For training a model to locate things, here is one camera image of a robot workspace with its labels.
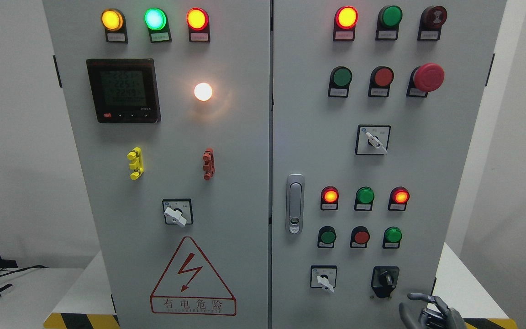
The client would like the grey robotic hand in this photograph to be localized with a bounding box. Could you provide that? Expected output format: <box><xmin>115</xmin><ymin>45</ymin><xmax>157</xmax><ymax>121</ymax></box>
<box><xmin>399</xmin><ymin>293</ymin><xmax>467</xmax><ymax>329</ymax></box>

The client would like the black rotary knob switch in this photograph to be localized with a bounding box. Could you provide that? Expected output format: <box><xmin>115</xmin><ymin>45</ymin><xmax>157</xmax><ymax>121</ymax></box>
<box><xmin>371</xmin><ymin>266</ymin><xmax>400</xmax><ymax>298</ymax></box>

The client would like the white table with hazard stripes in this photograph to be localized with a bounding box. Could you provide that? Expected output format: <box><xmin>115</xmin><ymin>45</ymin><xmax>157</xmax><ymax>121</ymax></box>
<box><xmin>44</xmin><ymin>245</ymin><xmax>517</xmax><ymax>329</ymax></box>

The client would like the green push button lower right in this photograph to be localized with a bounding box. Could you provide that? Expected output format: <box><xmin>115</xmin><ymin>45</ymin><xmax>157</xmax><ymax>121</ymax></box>
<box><xmin>382</xmin><ymin>226</ymin><xmax>403</xmax><ymax>249</ymax></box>

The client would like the green push button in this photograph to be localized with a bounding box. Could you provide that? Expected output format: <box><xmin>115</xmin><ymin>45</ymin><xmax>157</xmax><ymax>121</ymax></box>
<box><xmin>382</xmin><ymin>226</ymin><xmax>403</xmax><ymax>249</ymax></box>
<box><xmin>317</xmin><ymin>226</ymin><xmax>337</xmax><ymax>249</ymax></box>
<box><xmin>328</xmin><ymin>65</ymin><xmax>352</xmax><ymax>98</ymax></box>

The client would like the red push button lower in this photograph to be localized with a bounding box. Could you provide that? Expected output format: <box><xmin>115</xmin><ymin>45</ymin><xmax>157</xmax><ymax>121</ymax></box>
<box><xmin>349</xmin><ymin>226</ymin><xmax>371</xmax><ymax>249</ymax></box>

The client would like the red push button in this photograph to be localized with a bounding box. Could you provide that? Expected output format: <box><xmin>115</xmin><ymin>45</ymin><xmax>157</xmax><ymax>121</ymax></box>
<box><xmin>368</xmin><ymin>65</ymin><xmax>394</xmax><ymax>97</ymax></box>
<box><xmin>349</xmin><ymin>226</ymin><xmax>371</xmax><ymax>249</ymax></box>

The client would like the red lamp middle right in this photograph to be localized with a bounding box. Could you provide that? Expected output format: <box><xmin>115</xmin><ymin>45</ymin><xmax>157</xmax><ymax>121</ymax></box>
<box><xmin>388</xmin><ymin>186</ymin><xmax>410</xmax><ymax>211</ymax></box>

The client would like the green push button lower left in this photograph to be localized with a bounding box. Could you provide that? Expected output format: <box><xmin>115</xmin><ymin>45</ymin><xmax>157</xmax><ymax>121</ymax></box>
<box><xmin>317</xmin><ymin>226</ymin><xmax>337</xmax><ymax>249</ymax></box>

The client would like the green lamp middle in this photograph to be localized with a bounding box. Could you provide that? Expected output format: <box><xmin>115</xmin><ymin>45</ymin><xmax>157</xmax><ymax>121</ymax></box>
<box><xmin>353</xmin><ymin>186</ymin><xmax>374</xmax><ymax>211</ymax></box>

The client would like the red lit lamp middle left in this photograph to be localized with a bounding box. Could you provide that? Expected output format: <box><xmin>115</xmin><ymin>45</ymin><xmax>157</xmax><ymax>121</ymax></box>
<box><xmin>320</xmin><ymin>186</ymin><xmax>339</xmax><ymax>211</ymax></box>

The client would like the red lit lamp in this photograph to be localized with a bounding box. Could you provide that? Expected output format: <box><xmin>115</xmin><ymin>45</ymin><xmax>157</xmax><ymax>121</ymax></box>
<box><xmin>333</xmin><ymin>5</ymin><xmax>359</xmax><ymax>42</ymax></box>
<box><xmin>320</xmin><ymin>186</ymin><xmax>339</xmax><ymax>211</ymax></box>

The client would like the red emergency stop button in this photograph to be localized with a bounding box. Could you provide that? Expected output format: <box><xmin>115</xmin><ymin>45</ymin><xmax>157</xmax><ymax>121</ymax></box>
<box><xmin>406</xmin><ymin>63</ymin><xmax>445</xmax><ymax>98</ymax></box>

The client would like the red push button upper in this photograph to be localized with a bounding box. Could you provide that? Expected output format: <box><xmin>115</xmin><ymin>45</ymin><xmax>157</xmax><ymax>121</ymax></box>
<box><xmin>368</xmin><ymin>65</ymin><xmax>394</xmax><ymax>97</ymax></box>

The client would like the grey electrical control cabinet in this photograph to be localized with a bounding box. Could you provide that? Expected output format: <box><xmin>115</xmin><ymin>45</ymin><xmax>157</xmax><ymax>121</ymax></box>
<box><xmin>42</xmin><ymin>0</ymin><xmax>506</xmax><ymax>329</ymax></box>

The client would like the red danger warning sticker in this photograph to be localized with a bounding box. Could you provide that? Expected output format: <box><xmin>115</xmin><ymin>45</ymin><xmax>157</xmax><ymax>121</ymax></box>
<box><xmin>150</xmin><ymin>236</ymin><xmax>237</xmax><ymax>316</ymax></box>

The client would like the green push button upper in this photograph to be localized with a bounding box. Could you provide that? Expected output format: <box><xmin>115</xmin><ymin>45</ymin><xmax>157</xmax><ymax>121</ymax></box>
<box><xmin>328</xmin><ymin>65</ymin><xmax>352</xmax><ymax>98</ymax></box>

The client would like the dark red buzzer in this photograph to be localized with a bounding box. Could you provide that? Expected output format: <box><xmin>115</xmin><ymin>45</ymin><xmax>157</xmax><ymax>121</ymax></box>
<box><xmin>417</xmin><ymin>5</ymin><xmax>447</xmax><ymax>41</ymax></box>

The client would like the green lamp top right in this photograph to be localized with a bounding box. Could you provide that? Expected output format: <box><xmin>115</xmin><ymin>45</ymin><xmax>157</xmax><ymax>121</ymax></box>
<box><xmin>375</xmin><ymin>5</ymin><xmax>403</xmax><ymax>40</ymax></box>

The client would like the red lit lamp top right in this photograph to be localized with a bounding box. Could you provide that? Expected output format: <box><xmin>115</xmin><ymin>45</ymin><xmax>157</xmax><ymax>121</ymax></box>
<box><xmin>333</xmin><ymin>5</ymin><xmax>359</xmax><ymax>42</ymax></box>

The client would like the white glowing lamp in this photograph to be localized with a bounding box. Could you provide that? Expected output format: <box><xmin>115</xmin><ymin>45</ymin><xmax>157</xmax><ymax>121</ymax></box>
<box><xmin>194</xmin><ymin>82</ymin><xmax>213</xmax><ymax>102</ymax></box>

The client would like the red indicator lamp left door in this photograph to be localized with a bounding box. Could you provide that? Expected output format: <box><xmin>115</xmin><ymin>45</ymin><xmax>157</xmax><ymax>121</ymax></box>
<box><xmin>186</xmin><ymin>7</ymin><xmax>210</xmax><ymax>43</ymax></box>

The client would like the black digital power meter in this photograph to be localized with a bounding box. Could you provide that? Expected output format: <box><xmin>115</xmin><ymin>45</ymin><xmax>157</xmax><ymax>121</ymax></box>
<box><xmin>86</xmin><ymin>58</ymin><xmax>161</xmax><ymax>123</ymax></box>

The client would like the green lit indicator lamp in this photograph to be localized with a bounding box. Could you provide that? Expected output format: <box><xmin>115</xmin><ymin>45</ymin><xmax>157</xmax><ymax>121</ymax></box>
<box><xmin>144</xmin><ymin>7</ymin><xmax>172</xmax><ymax>43</ymax></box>

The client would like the yellow indicator lamp top left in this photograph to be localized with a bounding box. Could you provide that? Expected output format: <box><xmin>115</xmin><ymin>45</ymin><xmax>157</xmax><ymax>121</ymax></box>
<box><xmin>101</xmin><ymin>8</ymin><xmax>129</xmax><ymax>43</ymax></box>

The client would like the small white black adapter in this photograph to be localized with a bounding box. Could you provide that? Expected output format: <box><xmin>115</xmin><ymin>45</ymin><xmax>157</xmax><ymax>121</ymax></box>
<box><xmin>0</xmin><ymin>283</ymin><xmax>14</xmax><ymax>298</ymax></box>

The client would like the white selector switch lower right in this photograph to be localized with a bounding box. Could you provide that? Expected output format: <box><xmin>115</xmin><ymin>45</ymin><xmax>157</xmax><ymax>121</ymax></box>
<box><xmin>310</xmin><ymin>265</ymin><xmax>337</xmax><ymax>294</ymax></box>

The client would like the white selector switch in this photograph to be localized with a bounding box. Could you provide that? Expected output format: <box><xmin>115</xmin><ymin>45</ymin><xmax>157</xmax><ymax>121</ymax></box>
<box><xmin>310</xmin><ymin>265</ymin><xmax>337</xmax><ymax>294</ymax></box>
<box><xmin>355</xmin><ymin>124</ymin><xmax>391</xmax><ymax>155</ymax></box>

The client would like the white selector switch upper right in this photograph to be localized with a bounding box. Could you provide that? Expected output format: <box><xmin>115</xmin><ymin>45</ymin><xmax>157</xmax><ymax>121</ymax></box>
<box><xmin>355</xmin><ymin>124</ymin><xmax>391</xmax><ymax>155</ymax></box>

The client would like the silver door latch handle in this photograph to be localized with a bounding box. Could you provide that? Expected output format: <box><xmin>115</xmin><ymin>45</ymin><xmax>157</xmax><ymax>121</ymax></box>
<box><xmin>286</xmin><ymin>174</ymin><xmax>305</xmax><ymax>234</ymax></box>

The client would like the red terminal handle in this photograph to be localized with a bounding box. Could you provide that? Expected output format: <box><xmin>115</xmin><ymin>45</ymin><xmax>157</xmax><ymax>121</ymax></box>
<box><xmin>202</xmin><ymin>148</ymin><xmax>215</xmax><ymax>180</ymax></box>

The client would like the white selector switch left door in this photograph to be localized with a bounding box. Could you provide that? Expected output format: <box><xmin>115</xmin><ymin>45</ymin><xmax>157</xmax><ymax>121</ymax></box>
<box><xmin>162</xmin><ymin>198</ymin><xmax>194</xmax><ymax>227</ymax></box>

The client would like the yellow terminal handle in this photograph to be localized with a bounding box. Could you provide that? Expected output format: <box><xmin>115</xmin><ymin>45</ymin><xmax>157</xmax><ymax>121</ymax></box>
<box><xmin>127</xmin><ymin>147</ymin><xmax>144</xmax><ymax>180</ymax></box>

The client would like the black cable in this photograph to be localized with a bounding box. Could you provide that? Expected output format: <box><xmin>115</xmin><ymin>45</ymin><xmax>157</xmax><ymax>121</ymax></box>
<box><xmin>0</xmin><ymin>265</ymin><xmax>50</xmax><ymax>287</ymax></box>

